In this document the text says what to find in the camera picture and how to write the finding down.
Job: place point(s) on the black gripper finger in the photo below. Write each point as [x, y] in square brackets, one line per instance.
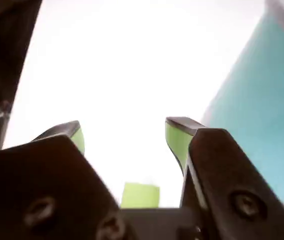
[227, 175]
[44, 180]

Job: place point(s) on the green lego block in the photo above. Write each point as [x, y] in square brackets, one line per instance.
[139, 195]

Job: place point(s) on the teal whale-shaped bin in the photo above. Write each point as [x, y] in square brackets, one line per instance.
[262, 100]

